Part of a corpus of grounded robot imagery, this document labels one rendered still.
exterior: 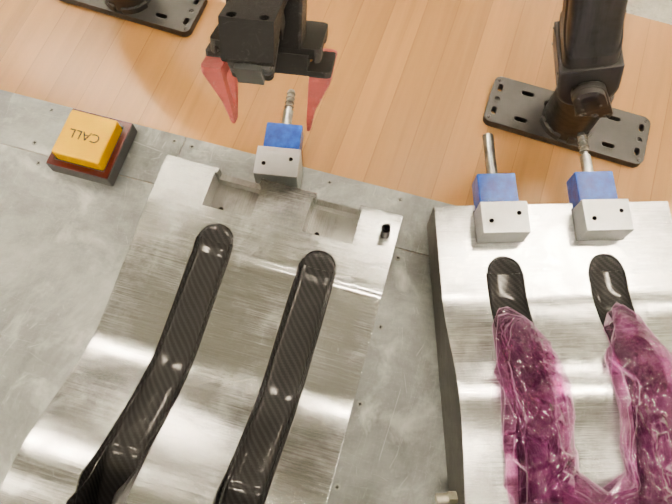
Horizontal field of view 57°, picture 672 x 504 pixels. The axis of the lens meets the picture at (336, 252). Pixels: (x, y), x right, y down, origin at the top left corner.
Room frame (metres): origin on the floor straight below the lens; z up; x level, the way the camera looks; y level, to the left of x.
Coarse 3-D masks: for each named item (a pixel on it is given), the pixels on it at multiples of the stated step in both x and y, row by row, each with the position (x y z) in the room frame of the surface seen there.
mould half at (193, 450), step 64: (192, 192) 0.27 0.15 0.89; (128, 256) 0.20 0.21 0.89; (256, 256) 0.20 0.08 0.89; (384, 256) 0.20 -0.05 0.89; (128, 320) 0.14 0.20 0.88; (256, 320) 0.14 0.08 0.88; (64, 384) 0.07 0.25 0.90; (128, 384) 0.07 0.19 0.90; (192, 384) 0.07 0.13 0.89; (256, 384) 0.08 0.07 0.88; (320, 384) 0.08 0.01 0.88; (64, 448) 0.01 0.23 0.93; (192, 448) 0.02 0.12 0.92; (320, 448) 0.02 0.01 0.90
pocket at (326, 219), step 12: (312, 204) 0.27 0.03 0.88; (324, 204) 0.27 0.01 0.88; (336, 204) 0.27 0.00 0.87; (312, 216) 0.26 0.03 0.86; (324, 216) 0.26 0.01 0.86; (336, 216) 0.26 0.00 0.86; (348, 216) 0.26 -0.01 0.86; (312, 228) 0.24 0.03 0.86; (324, 228) 0.25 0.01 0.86; (336, 228) 0.25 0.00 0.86; (348, 228) 0.25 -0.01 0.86; (348, 240) 0.23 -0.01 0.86
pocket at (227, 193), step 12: (216, 180) 0.29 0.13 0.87; (228, 180) 0.29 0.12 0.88; (240, 180) 0.29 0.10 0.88; (216, 192) 0.29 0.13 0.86; (228, 192) 0.29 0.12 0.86; (240, 192) 0.29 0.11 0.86; (252, 192) 0.29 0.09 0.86; (204, 204) 0.26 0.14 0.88; (216, 204) 0.27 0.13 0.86; (228, 204) 0.27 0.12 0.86; (240, 204) 0.27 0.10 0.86; (252, 204) 0.27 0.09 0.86
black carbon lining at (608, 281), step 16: (608, 256) 0.22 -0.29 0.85; (496, 272) 0.20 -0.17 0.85; (512, 272) 0.20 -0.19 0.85; (592, 272) 0.20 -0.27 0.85; (608, 272) 0.21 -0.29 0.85; (624, 272) 0.20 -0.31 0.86; (496, 288) 0.19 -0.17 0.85; (512, 288) 0.19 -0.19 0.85; (592, 288) 0.19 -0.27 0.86; (608, 288) 0.19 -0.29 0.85; (624, 288) 0.19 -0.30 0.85; (496, 304) 0.17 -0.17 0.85; (512, 304) 0.17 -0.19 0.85; (608, 304) 0.17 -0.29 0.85; (624, 304) 0.17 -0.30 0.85
